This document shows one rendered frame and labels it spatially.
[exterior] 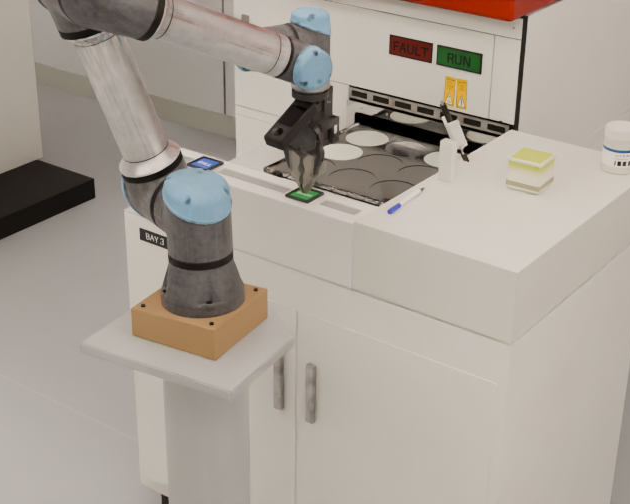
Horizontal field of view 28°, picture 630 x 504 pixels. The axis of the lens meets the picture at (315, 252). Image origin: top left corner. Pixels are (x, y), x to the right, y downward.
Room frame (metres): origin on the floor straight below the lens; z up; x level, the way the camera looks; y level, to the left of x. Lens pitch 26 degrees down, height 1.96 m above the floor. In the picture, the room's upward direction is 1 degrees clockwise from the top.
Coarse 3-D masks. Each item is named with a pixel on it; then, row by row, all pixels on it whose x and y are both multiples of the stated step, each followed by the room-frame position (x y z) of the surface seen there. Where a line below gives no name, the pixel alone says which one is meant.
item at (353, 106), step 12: (348, 108) 2.91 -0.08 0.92; (360, 108) 2.89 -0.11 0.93; (372, 108) 2.87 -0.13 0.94; (384, 108) 2.85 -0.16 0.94; (348, 120) 2.91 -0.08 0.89; (396, 120) 2.83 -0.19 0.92; (408, 120) 2.81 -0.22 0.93; (420, 120) 2.79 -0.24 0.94; (432, 120) 2.77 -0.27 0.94; (444, 132) 2.75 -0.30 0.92; (468, 132) 2.71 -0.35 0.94; (480, 132) 2.70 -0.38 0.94
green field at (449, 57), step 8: (440, 48) 2.77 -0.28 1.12; (440, 56) 2.77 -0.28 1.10; (448, 56) 2.76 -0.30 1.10; (456, 56) 2.75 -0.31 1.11; (464, 56) 2.74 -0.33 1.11; (472, 56) 2.72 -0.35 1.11; (480, 56) 2.71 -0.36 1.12; (448, 64) 2.76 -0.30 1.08; (456, 64) 2.75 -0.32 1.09; (464, 64) 2.73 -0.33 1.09; (472, 64) 2.72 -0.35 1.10
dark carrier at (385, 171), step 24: (384, 144) 2.72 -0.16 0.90; (408, 144) 2.73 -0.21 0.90; (432, 144) 2.73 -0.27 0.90; (288, 168) 2.57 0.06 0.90; (336, 168) 2.57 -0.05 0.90; (360, 168) 2.57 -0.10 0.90; (384, 168) 2.58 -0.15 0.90; (408, 168) 2.58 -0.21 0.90; (432, 168) 2.58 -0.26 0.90; (360, 192) 2.44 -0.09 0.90; (384, 192) 2.45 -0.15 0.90
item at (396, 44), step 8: (392, 40) 2.85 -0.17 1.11; (400, 40) 2.84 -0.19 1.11; (408, 40) 2.82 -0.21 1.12; (392, 48) 2.85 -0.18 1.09; (400, 48) 2.84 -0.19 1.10; (408, 48) 2.82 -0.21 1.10; (416, 48) 2.81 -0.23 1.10; (424, 48) 2.80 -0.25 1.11; (408, 56) 2.82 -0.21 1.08; (416, 56) 2.81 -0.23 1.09; (424, 56) 2.80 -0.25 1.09
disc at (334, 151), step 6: (336, 144) 2.72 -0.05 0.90; (342, 144) 2.72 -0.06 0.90; (330, 150) 2.68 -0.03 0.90; (336, 150) 2.68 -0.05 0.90; (342, 150) 2.68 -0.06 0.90; (348, 150) 2.68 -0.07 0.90; (354, 150) 2.68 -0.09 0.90; (360, 150) 2.68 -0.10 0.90; (324, 156) 2.64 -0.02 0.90; (330, 156) 2.64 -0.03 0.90; (336, 156) 2.64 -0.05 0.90; (342, 156) 2.65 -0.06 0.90; (348, 156) 2.65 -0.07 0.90; (354, 156) 2.65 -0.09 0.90
